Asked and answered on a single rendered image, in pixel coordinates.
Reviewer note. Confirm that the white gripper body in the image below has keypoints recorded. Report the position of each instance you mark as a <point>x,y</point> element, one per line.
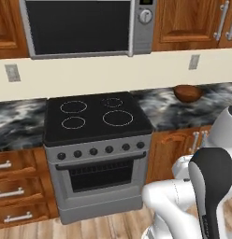
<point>181,166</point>

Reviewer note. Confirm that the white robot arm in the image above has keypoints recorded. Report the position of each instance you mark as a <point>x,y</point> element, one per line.
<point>171,199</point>

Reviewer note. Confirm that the brown wooden bowl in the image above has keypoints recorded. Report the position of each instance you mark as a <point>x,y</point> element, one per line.
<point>187,93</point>

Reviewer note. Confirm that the wooden base cupboard door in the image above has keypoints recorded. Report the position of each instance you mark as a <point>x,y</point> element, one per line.
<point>209,130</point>
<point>171,155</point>

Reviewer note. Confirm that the black oven knob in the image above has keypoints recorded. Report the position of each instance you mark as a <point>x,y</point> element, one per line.
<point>126,147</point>
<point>109,149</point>
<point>93,151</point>
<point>77,153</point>
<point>140,144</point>
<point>61,156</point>

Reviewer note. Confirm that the grey oven door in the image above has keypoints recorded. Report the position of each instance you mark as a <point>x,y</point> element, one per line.
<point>99,186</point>

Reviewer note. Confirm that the black glass hob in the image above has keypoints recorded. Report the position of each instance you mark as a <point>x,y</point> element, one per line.
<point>96,118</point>

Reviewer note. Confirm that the wooden drawer front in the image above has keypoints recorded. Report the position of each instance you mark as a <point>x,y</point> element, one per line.
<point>24,158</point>
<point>30,189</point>
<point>40,214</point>

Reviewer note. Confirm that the grey microwave oven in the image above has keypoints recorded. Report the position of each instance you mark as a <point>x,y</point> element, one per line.
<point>80,28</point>

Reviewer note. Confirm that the grey wall socket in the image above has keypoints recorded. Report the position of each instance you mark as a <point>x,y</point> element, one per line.
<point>12,73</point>
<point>194,62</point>

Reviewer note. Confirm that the wooden wall cupboard door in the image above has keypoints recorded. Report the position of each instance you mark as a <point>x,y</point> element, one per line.
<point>8,28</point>
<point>230,43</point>
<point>183,25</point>

